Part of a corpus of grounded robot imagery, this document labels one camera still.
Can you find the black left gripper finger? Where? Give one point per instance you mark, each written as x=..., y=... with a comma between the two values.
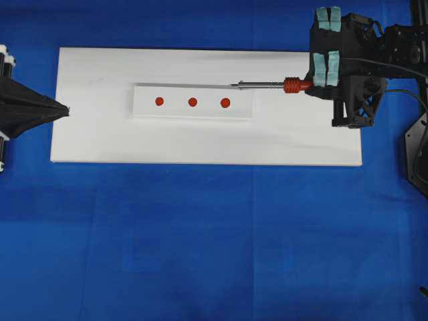
x=23, y=109

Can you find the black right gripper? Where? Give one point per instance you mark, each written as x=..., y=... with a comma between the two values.
x=342, y=67

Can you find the red handled soldering iron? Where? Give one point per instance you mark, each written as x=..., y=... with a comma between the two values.
x=289, y=85

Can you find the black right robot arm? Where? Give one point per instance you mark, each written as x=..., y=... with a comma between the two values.
x=398, y=54

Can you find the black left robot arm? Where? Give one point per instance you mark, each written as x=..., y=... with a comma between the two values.
x=8, y=62

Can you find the large white base board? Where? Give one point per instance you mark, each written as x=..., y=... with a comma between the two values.
x=97, y=85

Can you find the small white raised plate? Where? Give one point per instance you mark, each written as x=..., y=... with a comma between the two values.
x=191, y=101

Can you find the blue table cloth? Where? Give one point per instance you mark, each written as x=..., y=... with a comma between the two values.
x=184, y=242

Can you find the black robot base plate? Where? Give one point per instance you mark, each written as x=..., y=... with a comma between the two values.
x=416, y=154

